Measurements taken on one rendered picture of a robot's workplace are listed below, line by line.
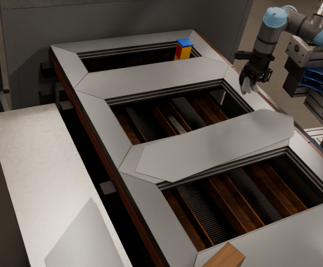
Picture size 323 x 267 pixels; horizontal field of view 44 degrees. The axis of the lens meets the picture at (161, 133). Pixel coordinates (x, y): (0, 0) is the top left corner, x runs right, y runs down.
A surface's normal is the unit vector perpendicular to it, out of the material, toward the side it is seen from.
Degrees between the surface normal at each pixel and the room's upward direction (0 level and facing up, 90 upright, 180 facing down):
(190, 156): 0
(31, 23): 90
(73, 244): 0
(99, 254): 0
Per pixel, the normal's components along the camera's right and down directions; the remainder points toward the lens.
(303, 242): 0.15, -0.73
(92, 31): 0.45, 0.65
